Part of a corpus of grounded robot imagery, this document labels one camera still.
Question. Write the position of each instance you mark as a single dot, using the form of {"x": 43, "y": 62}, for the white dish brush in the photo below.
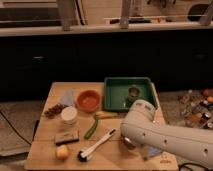
{"x": 85, "y": 154}

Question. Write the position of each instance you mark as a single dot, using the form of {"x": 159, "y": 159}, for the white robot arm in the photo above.
{"x": 191, "y": 143}

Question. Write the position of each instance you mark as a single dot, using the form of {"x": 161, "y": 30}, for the red orange bowl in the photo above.
{"x": 88, "y": 101}

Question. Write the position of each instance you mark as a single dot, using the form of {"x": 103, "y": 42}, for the dark purple bowl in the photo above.
{"x": 127, "y": 142}

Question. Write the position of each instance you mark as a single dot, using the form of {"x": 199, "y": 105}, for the green plastic tray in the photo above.
{"x": 116, "y": 92}

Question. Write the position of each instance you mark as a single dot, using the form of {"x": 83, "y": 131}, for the yellow corn cob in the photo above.
{"x": 105, "y": 115}

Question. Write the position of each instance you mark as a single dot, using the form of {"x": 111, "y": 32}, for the light blue cone cup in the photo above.
{"x": 67, "y": 99}

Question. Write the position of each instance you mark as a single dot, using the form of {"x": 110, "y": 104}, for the white cup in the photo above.
{"x": 69, "y": 115}

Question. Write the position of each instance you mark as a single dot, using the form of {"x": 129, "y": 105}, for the green bean pod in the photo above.
{"x": 90, "y": 132}

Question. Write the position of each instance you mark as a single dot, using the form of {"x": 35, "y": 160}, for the bunch of brown grapes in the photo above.
{"x": 53, "y": 111}

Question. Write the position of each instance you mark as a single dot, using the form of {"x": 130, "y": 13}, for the brown rectangular block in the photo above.
{"x": 66, "y": 137}

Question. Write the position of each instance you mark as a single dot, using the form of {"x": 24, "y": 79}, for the blue sponge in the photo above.
{"x": 152, "y": 152}

